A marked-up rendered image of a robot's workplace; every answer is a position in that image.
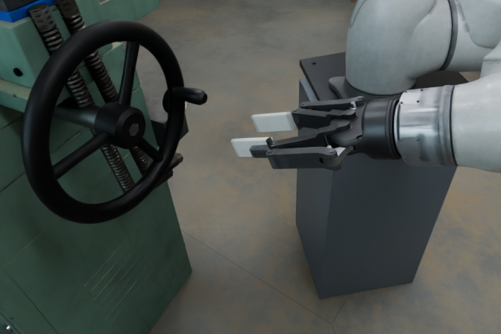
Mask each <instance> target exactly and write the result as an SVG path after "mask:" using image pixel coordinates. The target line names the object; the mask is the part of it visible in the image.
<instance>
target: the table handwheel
mask: <svg viewBox="0 0 501 334"><path fill-rule="evenodd" d="M122 41H124V42H127V46H126V52H125V62H124V68H123V73H122V81H121V86H120V90H119V97H118V101H117V102H109V103H107V104H105V105H104V106H103V107H101V106H98V105H95V104H91V105H88V106H85V107H79V106H78V105H77V104H76V103H75V100H74V98H70V97H69V98H67V99H66V100H65V101H63V102H62V103H60V104H58V105H57V106H56V103H57V100H58V98H59V96H60V94H61V91H62V89H63V88H64V86H65V84H66V82H67V80H68V79H69V77H70V76H71V74H72V73H73V71H74V70H75V69H76V68H77V67H78V66H79V64H80V63H81V62H82V61H83V60H84V59H85V58H87V57H88V56H89V55H90V54H91V53H93V52H94V51H96V50H98V49H99V48H101V47H103V46H105V45H108V44H110V43H113V42H122ZM139 45H141V46H143V47H145V48H146V49H148V50H149V51H150V52H151V53H152V54H153V55H154V56H155V58H156V59H157V61H158V63H159V64H160V66H161V68H162V70H163V73H164V75H165V78H166V83H167V88H168V120H167V124H166V131H165V133H164V137H163V140H162V143H161V145H160V148H159V150H157V149H155V148H154V147H153V146H152V145H150V144H149V143H148V142H147V141H146V140H145V139H144V138H143V135H144V133H145V117H144V115H143V113H142V111H141V110H139V109H138V108H135V107H130V103H131V96H132V90H133V79H134V73H135V69H136V61H137V57H138V52H139ZM175 86H184V82H183V75H182V72H181V69H180V65H179V63H178V61H177V58H176V57H175V55H174V52H173V51H172V50H171V48H170V46H169V45H168V43H167V42H166V41H165V40H164V39H163V38H162V37H161V36H160V35H159V34H158V33H157V32H156V31H154V30H153V29H151V28H149V27H148V26H146V25H143V24H142V23H139V22H135V21H131V20H127V19H109V20H105V21H102V22H97V23H95V24H92V25H89V26H87V27H85V28H83V29H81V30H79V31H78V32H77V33H75V34H73V35H72V36H70V38H68V39H67V40H66V41H65V42H64V43H63V44H62V45H60V47H59V48H58V49H57V50H56V51H55V52H54V53H53V55H51V56H50V58H49V59H48V61H47V62H46V63H45V65H44V67H43V68H42V69H41V71H40V73H39V74H38V76H37V79H36V80H35V82H34V85H33V86H32V89H31V92H30V94H29V96H28V100H27V104H26V106H25V112H24V116H23V120H22V135H21V146H22V160H23V164H24V168H25V173H26V175H27V178H28V181H29V183H30V185H31V187H32V189H33V191H34V193H35V194H36V196H37V197H38V198H39V199H40V201H41V202H42V203H43V204H44V205H45V206H46V207H47V208H48V209H49V210H51V211H52V212H53V213H54V214H55V215H58V216H59V217H61V218H64V219H66V220H68V221H72V222H75V223H79V224H97V223H102V222H106V221H110V220H113V219H115V218H118V217H119V216H121V215H124V214H125V213H127V212H129V211H130V210H132V209H133V208H134V207H136V206H137V205H138V204H140V203H141V202H142V201H143V200H144V199H145V198H146V197H147V196H148V195H149V194H150V193H151V192H152V191H153V190H154V188H155V187H156V186H157V184H158V183H159V182H160V180H161V179H162V177H163V175H164V174H165V172H166V171H167V169H168V167H169V165H170V163H171V161H172V159H173V157H174V154H175V151H176V150H177V146H178V143H179V141H180V136H181V133H182V129H183V122H184V116H185V106H186V101H184V100H182V99H180V98H178V97H175V96H173V95H172V90H173V88H174V87H175ZM52 116H54V117H57V118H59V119H63V120H66V121H68V122H72V123H75V124H77V125H81V126H84V127H87V128H90V129H93V130H95V136H94V137H93V138H91V139H90V140H89V141H87V142H86V143H84V144H83V145H82V146H81V147H79V148H78V149H77V150H75V151H73V152H72V153H71V154H69V155H68V156H66V157H65V158H63V159H62V160H61V161H59V162H58V163H56V164H54V165H52V164H51V158H50V152H49V135H50V128H51V120H52ZM107 143H108V144H111V145H115V146H116V147H119V148H123V149H130V148H132V147H134V146H137V147H138V148H140V149H141V150H142V151H144V152H145V153H146V154H147V155H148V156H149V157H150V158H151V159H152V160H153V162H152V164H151V165H150V166H149V168H148V170H147V171H146V173H144V175H143V176H142V177H141V178H140V179H139V181H138V182H137V183H136V184H135V185H134V186H132V187H131V188H130V189H129V190H127V191H126V192H125V193H124V194H123V195H120V196H119V197H117V198H115V199H113V200H111V201H107V202H104V203H100V204H86V203H83V202H80V201H77V200H75V199H74V198H73V197H71V196H70V195H68V194H67V193H66V192H65V190H64V189H63V188H62V186H61V185H60V184H59V182H58V179H59V178H60V177H62V176H63V175H64V174H65V173H66V172H68V171H69V170H71V169H72V168H73V167H75V166H76V165H77V164H78V163H80V162H81V161H82V160H84V159H85V158H87V157H88V156H89V155H90V154H92V153H94V152H95V151H97V150H98V149H99V148H101V147H102V146H104V145H106V144H107Z"/></svg>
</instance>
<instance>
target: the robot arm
mask: <svg viewBox="0 0 501 334"><path fill-rule="evenodd" d="M345 65H346V72H345V76H344V77H334V78H330V79H329V88H331V89H333V90H334V91H335V92H336V94H337V95H338V97H339V98H340V100H329V101H307V102H303V103H301V104H300V108H299V109H294V110H293V111H291V112H284V113H266V114H257V115H252V116H251V119H252V121H253V124H254V126H255V128H256V131H257V132H271V131H286V130H295V129H296V125H297V129H298V130H300V129H301V128H302V127H307V128H313V129H317V132H315V133H309V134H305V135H302V136H295V137H291V138H288V139H281V140H277V141H274V140H273V138H272V137H260V138H241V139H232V140H231V143H232V145H233V147H234V149H235V152H236V154H237V156H238V157H254V158H268V160H269V162H270V164H271V167H272V169H290V168H325V169H329V170H332V171H338V170H340V169H341V163H340V162H341V160H342V159H343V158H344V157H345V156H346V155H353V154H358V153H364V154H367V155H368V156H369V157H370V158H371V159H374V160H399V159H400V158H403V160H404V162H405V163H406V164H408V165H410V166H446V167H453V166H465V167H471V168H478V169H481V170H484V171H489V172H496V173H501V0H357V1H356V3H355V6H354V8H353V12H352V14H351V17H350V22H349V27H348V32H347V42H346V52H345ZM436 71H448V72H473V71H481V74H480V78H479V79H478V80H476V81H472V82H469V83H463V84H459V85H454V86H451V85H445V86H440V87H432V88H424V89H416V88H415V86H416V80H417V78H420V77H423V76H424V75H428V74H430V73H433V72H436ZM310 108H312V110H310ZM295 124H296V125H295ZM299 128H300V129H299ZM325 135H326V138H327V141H326V139H325ZM327 142H328V144H329V145H328V144H327Z"/></svg>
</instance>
